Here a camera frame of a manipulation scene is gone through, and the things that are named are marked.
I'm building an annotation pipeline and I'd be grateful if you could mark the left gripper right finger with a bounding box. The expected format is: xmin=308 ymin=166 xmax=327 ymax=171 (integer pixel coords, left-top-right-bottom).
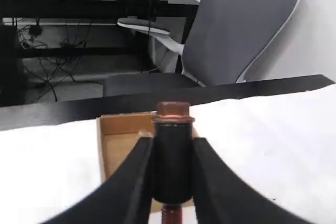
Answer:
xmin=192 ymin=136 xmax=316 ymax=224

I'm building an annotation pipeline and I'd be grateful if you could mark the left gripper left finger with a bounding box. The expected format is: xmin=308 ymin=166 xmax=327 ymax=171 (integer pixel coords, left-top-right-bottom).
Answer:
xmin=38 ymin=136 xmax=154 ymax=224

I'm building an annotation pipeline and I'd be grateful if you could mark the black cylindrical sleeve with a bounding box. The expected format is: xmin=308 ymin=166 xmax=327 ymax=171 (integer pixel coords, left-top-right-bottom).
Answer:
xmin=152 ymin=121 xmax=194 ymax=204

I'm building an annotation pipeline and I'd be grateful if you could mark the copper hex flange bolt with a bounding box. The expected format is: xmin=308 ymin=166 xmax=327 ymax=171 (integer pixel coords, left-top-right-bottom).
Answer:
xmin=151 ymin=101 xmax=196 ymax=224

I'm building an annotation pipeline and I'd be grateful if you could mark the open cardboard box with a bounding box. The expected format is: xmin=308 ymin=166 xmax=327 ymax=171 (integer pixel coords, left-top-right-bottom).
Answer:
xmin=96 ymin=111 xmax=203 ymax=207

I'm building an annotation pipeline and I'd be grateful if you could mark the grey office chair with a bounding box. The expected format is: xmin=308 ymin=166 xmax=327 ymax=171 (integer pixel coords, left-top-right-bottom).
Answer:
xmin=102 ymin=0 xmax=302 ymax=98

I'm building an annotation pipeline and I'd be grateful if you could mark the black desk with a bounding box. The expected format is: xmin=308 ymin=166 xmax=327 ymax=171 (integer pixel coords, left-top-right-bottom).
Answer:
xmin=0 ymin=0 xmax=200 ymax=105

